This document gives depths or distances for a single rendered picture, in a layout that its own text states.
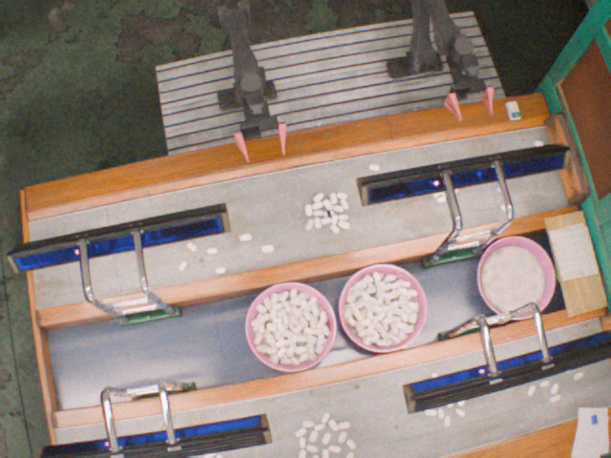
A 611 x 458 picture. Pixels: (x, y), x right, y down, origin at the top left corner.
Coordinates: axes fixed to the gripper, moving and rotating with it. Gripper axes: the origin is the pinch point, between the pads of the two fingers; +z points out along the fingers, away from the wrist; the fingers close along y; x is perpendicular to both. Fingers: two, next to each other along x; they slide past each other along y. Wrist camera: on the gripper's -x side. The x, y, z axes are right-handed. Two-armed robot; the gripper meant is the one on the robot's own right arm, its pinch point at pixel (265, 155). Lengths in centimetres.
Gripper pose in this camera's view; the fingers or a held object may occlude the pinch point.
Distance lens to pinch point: 184.6
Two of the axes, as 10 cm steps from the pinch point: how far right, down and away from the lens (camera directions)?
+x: -0.2, 2.5, 9.7
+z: 2.2, 9.5, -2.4
